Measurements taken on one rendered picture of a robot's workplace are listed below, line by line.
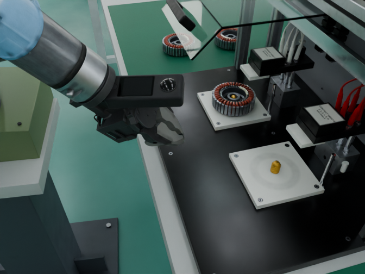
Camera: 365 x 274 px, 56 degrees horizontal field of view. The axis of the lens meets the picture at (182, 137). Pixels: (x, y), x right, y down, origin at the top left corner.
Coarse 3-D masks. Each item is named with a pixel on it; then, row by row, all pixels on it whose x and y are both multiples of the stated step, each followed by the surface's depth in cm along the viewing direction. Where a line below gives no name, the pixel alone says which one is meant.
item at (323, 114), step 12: (312, 108) 67; (324, 108) 67; (300, 120) 68; (312, 120) 64; (324, 120) 64; (336, 120) 64; (288, 132) 69; (300, 132) 68; (312, 132) 65; (324, 132) 64; (336, 132) 65; (348, 132) 66; (360, 132) 67; (300, 144) 66; (312, 144) 66; (348, 144) 70
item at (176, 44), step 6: (168, 36) 118; (174, 36) 119; (162, 42) 116; (168, 42) 115; (174, 42) 117; (180, 42) 118; (162, 48) 118; (168, 48) 114; (174, 48) 113; (180, 48) 113; (174, 54) 114; (180, 54) 115; (186, 54) 115
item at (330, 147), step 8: (320, 144) 76; (328, 144) 73; (336, 144) 73; (344, 144) 73; (320, 152) 77; (328, 152) 74; (336, 152) 72; (344, 152) 72; (352, 152) 72; (328, 160) 74; (336, 160) 72; (344, 160) 72; (352, 160) 72; (336, 168) 73; (352, 168) 74
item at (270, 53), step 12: (264, 48) 84; (252, 60) 85; (264, 60) 80; (276, 60) 81; (300, 60) 85; (312, 60) 85; (252, 72) 84; (264, 72) 82; (276, 72) 83; (288, 72) 88; (288, 84) 88
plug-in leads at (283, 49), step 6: (288, 24) 82; (282, 36) 84; (288, 36) 81; (294, 36) 84; (282, 42) 85; (294, 42) 81; (300, 42) 81; (282, 48) 86; (294, 48) 85; (300, 48) 82; (282, 54) 84; (288, 54) 82; (288, 60) 83
